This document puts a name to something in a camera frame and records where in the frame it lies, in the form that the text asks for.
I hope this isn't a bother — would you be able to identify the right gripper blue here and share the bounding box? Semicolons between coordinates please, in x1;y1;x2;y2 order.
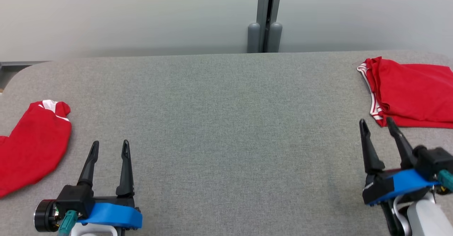
359;117;441;206

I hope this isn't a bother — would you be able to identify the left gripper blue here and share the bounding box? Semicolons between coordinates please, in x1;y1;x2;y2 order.
77;140;143;231

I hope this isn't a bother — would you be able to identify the red white basketball jersey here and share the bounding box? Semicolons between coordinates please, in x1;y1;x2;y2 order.
357;56;453;129

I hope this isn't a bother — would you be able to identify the red shorts white trim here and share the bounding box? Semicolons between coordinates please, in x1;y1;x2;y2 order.
0;100;72;198

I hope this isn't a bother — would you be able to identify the teal left camera connector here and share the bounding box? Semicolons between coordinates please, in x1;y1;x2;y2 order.
58;210;78;236

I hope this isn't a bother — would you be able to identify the teal camera connector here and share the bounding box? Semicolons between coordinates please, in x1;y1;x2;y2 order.
58;210;78;236
438;170;453;191

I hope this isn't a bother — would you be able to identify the teal right camera connector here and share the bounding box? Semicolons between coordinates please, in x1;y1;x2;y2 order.
438;170;453;191

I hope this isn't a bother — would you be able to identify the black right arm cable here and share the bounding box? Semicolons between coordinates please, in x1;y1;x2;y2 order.
380;199;406;236

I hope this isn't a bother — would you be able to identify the grey partition post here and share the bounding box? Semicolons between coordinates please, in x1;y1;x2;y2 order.
247;0;283;53

